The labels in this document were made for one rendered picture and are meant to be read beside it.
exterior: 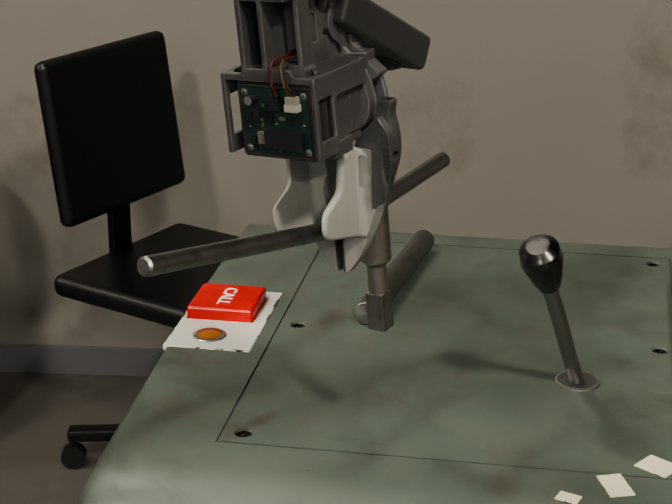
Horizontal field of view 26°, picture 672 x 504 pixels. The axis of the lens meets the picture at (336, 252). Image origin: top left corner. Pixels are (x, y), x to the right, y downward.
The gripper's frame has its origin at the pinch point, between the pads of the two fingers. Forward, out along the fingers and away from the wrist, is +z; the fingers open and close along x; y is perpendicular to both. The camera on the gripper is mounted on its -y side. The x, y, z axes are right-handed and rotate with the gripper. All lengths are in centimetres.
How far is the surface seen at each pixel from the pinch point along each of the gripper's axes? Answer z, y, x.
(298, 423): 16.2, -2.6, -7.8
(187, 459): 15.5, 6.5, -11.3
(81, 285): 84, -145, -175
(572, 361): 15.4, -18.9, 7.4
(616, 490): 18.1, -6.2, 16.4
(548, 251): 3.7, -12.6, 8.7
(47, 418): 135, -163, -214
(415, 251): 15.2, -35.2, -16.5
